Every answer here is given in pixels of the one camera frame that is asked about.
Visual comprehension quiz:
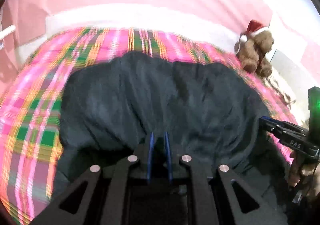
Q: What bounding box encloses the black puffer jacket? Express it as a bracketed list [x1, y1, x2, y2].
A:
[52, 52, 287, 224]

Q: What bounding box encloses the person right hand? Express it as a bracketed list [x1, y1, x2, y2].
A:
[287, 152, 319, 202]

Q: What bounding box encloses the brown teddy bear santa hat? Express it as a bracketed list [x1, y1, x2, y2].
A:
[234, 20, 274, 78]

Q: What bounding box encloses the pink plaid bed blanket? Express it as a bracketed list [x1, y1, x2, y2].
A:
[1, 27, 295, 224]

